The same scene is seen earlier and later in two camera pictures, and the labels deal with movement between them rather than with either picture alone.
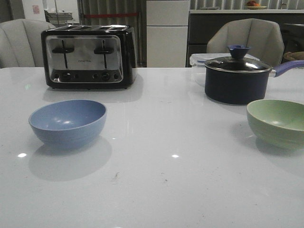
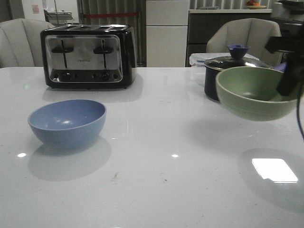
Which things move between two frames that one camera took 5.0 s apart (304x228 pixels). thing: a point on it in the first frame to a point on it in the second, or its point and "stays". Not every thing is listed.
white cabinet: x=166 y=31 stays
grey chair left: x=21 y=43 stays
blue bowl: x=68 y=124 stays
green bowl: x=279 y=122 to x=251 y=93
